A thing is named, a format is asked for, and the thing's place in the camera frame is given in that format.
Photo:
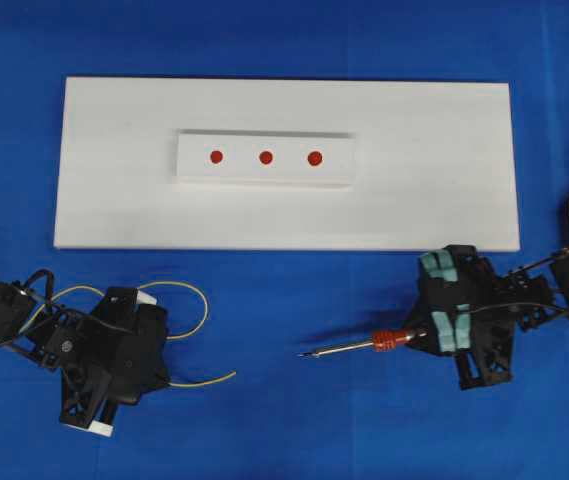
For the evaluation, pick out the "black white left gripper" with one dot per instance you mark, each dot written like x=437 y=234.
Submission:
x=86 y=347

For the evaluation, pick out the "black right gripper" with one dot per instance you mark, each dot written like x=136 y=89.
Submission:
x=487 y=362

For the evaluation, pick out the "red handled soldering iron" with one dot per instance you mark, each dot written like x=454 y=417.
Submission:
x=380 y=341

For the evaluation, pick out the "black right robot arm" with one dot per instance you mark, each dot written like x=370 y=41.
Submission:
x=526 y=298

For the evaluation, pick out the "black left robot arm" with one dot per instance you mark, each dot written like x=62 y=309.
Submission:
x=30 y=318

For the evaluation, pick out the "large white foam board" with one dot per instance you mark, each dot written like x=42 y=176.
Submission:
x=434 y=166

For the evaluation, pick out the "small white raised block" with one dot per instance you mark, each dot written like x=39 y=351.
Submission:
x=210 y=157

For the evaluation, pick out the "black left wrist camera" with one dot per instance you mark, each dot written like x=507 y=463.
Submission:
x=138 y=366

